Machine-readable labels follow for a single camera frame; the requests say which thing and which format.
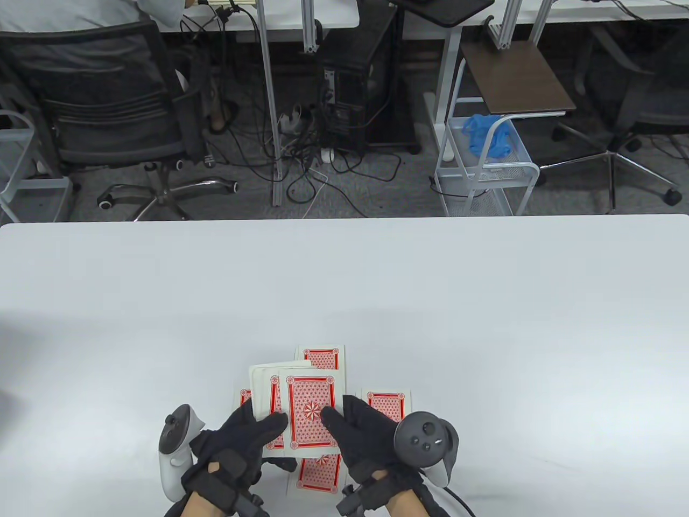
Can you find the white wire rolling cart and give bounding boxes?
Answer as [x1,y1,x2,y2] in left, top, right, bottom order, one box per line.
[432,57,541,218]

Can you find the black mesh office chair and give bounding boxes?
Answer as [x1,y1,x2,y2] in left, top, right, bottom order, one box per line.
[0,22,241,222]

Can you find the crumpled blue gloves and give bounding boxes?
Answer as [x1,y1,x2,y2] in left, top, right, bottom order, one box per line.
[462,113,516,160]

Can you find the deck of red-backed cards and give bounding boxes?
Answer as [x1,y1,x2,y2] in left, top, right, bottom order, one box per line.
[248,361,314,459]

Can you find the person's right hand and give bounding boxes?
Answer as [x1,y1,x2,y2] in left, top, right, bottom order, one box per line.
[321,395,426,488]

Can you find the black computer tower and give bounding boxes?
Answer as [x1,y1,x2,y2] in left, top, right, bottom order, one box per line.
[317,5,422,157]

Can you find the person's left hand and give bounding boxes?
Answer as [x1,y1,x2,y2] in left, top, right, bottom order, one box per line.
[180,400,298,510]

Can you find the dark grey office chair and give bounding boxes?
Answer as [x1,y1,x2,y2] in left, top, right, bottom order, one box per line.
[538,24,689,214]

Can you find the brown wooden side table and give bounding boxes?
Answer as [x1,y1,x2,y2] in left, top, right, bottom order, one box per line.
[459,39,578,117]

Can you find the single red-backed playing card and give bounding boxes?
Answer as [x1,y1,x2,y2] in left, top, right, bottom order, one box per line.
[278,368,340,460]

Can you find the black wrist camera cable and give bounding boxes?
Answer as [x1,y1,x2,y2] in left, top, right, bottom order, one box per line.
[441,482,477,517]

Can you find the person's right forearm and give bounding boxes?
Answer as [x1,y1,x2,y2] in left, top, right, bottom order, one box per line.
[377,487,426,517]

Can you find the tangle of black floor cables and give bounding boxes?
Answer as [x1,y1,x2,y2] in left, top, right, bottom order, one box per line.
[215,97,404,219]

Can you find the aluminium frame post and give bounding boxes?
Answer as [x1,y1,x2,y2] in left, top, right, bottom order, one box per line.
[300,0,320,55]
[486,0,521,51]
[529,0,556,48]
[256,0,284,208]

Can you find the white floor power strip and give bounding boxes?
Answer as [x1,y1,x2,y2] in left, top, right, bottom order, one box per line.
[277,104,317,136]

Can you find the white metal trolley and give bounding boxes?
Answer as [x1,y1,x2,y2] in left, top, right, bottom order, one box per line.
[0,109,74,223]

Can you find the person's left forearm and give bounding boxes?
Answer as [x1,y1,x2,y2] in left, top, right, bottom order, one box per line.
[164,493,232,517]

